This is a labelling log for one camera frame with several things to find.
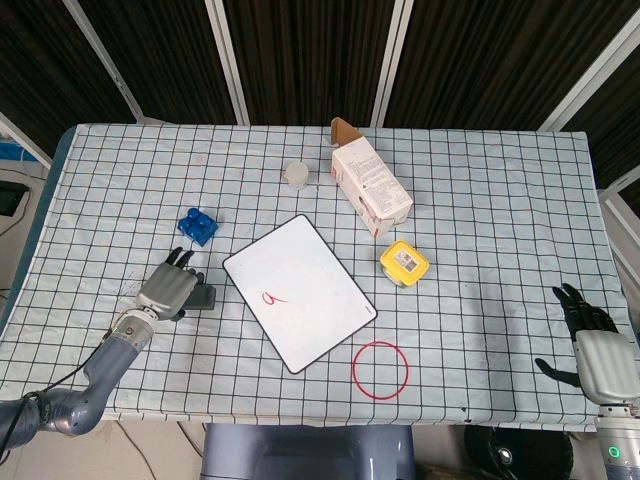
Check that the black wheeled base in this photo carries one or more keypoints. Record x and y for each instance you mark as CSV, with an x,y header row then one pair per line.
x,y
520,452

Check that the small white jar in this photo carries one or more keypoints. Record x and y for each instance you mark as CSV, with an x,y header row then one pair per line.
x,y
297,175

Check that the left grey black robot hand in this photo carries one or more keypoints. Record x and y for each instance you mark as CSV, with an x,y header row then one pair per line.
x,y
167,287

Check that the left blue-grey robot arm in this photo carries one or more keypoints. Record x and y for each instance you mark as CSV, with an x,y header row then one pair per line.
x,y
110,357

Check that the white black checkered tablecloth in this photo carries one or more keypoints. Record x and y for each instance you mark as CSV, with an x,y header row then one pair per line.
x,y
475,225

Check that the white dry-erase board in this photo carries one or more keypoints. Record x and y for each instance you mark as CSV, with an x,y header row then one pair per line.
x,y
300,290

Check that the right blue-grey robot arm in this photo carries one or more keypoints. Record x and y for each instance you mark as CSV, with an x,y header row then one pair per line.
x,y
617,445

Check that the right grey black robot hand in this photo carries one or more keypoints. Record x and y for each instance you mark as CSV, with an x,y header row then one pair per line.
x,y
605,365

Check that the white cardboard product box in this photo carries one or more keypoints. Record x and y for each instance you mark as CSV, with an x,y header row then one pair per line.
x,y
370,185

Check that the blue-grey robot torso base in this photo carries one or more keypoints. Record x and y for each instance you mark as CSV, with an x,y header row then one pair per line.
x,y
310,452

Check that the white partition frame post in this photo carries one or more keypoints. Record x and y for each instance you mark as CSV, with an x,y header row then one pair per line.
x,y
227,60
25,140
392,60
100,55
590,80

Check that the dark grey board eraser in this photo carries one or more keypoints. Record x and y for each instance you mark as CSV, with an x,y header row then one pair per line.
x,y
205,297

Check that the green tub with yellow lid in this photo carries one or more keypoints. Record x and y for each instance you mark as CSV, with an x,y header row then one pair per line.
x,y
404,262

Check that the blue toy building block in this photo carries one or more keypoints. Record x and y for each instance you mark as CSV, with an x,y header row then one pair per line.
x,y
200,227

